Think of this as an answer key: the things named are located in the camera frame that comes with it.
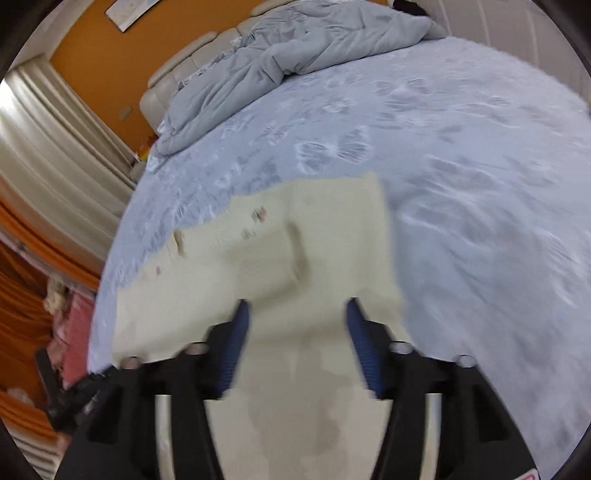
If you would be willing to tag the beige cloth bundle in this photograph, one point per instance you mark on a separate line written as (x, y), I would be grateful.
(56, 295)

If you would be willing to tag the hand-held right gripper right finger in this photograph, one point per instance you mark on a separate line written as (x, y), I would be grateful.
(362, 344)

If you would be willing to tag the orange curtain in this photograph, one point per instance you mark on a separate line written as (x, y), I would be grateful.
(23, 295)

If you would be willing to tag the framed wall picture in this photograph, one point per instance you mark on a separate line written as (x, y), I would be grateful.
(129, 11)

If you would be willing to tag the cream leather headboard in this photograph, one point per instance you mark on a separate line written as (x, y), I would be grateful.
(184, 69)

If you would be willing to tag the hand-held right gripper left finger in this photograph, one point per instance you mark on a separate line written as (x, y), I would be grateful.
(234, 344)

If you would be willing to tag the white wardrobe doors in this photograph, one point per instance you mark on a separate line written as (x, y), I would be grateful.
(498, 27)

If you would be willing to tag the pink blanket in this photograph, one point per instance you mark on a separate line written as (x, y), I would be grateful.
(78, 337)

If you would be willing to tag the grey duvet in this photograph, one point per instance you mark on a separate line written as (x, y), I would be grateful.
(286, 46)

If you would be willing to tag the butterfly print bed blanket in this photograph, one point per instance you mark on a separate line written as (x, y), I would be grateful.
(461, 207)

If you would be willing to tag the cream curtain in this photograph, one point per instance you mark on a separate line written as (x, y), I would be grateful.
(55, 161)

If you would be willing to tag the wall socket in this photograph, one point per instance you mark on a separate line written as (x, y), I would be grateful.
(126, 113)

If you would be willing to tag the cream knit garment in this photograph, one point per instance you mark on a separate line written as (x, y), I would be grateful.
(323, 230)

